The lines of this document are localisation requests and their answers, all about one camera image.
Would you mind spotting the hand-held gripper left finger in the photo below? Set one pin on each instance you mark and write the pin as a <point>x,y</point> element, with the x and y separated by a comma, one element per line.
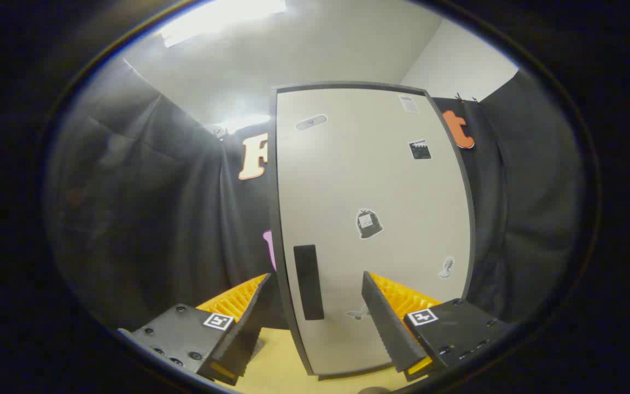
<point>244,334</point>

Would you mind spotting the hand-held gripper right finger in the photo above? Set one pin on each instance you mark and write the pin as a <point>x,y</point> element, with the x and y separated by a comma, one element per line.
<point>389,323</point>

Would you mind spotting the grey shoe cabinet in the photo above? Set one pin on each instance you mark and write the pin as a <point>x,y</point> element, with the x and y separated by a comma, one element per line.
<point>273,208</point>

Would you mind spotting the white shoe cabinet door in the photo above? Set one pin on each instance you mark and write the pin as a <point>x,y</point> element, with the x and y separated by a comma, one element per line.
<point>369,180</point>

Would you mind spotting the black backdrop cloth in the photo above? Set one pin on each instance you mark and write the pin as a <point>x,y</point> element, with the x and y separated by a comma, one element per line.
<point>184,219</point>

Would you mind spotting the ceiling light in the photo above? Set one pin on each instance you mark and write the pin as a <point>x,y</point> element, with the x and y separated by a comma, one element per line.
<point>222,19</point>

